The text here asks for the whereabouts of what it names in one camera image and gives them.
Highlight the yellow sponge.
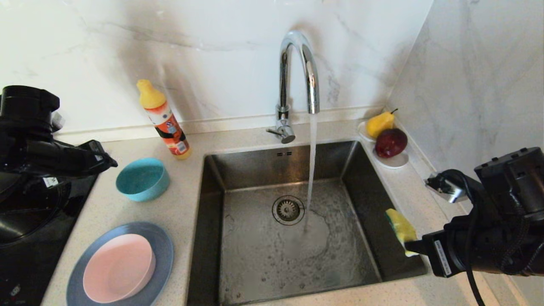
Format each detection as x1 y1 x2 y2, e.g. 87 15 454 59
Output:
385 208 419 257

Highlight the teal bowl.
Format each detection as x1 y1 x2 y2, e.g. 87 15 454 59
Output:
116 158 170 202

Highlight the orange yellow-capped detergent bottle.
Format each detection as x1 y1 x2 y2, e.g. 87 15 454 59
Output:
136 79 192 160

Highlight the chrome gooseneck faucet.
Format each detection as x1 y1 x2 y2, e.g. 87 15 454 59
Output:
266 31 320 144

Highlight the stainless steel sink basin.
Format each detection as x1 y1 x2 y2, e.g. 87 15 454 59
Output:
186 140 428 306

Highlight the black pan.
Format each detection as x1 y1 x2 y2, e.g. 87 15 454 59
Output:
0 178 73 245

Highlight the small white dish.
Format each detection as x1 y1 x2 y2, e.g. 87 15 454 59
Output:
357 121 377 142
373 146 409 169

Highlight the blue-grey plate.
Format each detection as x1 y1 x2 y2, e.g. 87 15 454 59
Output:
66 221 174 306

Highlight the black induction cooktop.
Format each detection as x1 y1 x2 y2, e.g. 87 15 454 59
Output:
0 170 100 306

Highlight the pink bowl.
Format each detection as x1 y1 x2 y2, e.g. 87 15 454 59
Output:
82 234 156 304

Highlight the dark red apple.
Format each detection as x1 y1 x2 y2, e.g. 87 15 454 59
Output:
375 128 408 159

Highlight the yellow pear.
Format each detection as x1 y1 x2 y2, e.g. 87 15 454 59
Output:
366 108 398 138

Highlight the round metal drain strainer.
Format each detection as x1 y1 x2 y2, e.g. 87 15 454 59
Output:
272 195 305 226

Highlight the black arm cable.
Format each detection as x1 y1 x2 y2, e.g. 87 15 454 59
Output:
440 169 487 306

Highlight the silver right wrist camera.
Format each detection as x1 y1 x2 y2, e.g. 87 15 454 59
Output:
424 171 468 203

